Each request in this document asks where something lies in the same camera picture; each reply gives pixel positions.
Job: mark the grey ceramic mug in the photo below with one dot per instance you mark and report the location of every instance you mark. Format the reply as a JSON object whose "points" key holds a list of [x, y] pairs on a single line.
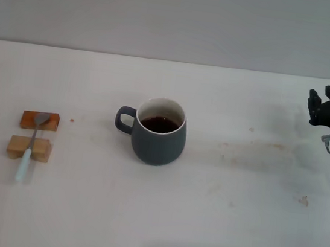
{"points": [[157, 148]]}

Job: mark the dark coffee liquid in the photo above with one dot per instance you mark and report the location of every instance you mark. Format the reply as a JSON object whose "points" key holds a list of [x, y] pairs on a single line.
{"points": [[160, 125]]}

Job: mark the dark orange wooden block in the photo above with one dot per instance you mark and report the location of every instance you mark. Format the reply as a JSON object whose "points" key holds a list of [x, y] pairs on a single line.
{"points": [[52, 122]]}

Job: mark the light notched wooden block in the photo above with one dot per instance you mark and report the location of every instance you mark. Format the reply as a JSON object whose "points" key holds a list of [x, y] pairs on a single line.
{"points": [[41, 148]]}

